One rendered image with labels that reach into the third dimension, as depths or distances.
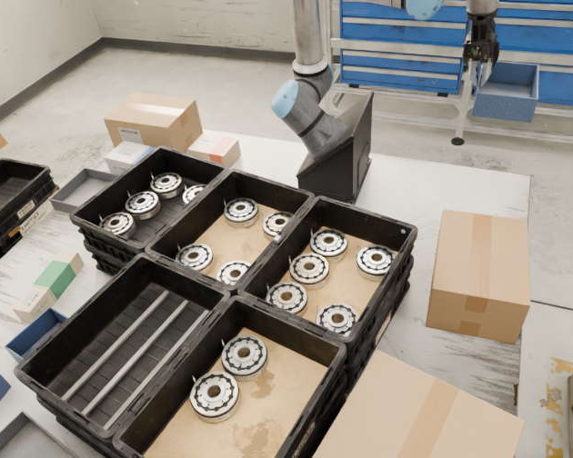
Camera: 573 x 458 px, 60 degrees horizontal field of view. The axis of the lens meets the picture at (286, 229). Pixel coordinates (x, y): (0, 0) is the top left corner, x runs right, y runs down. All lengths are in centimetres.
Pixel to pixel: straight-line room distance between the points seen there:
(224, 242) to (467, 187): 87
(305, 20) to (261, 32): 277
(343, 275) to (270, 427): 44
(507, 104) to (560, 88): 169
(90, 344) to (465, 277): 93
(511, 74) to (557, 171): 165
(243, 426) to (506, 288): 69
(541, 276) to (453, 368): 131
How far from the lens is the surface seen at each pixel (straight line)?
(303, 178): 167
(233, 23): 442
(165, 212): 159
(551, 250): 270
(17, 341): 153
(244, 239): 143
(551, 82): 311
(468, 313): 131
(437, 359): 133
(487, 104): 145
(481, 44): 143
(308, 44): 161
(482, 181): 185
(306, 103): 158
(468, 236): 140
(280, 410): 110
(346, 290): 127
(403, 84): 317
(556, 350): 232
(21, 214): 241
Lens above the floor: 181
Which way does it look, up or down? 43 degrees down
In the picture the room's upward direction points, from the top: 7 degrees counter-clockwise
